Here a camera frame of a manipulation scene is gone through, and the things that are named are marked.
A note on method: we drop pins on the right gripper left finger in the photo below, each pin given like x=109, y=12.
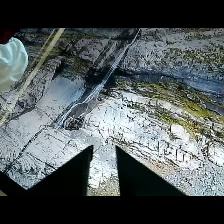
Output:
x=71, y=176

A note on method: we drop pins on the dark red garment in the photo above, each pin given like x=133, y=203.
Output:
x=6, y=34

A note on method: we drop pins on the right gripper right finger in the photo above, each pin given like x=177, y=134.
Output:
x=138, y=178

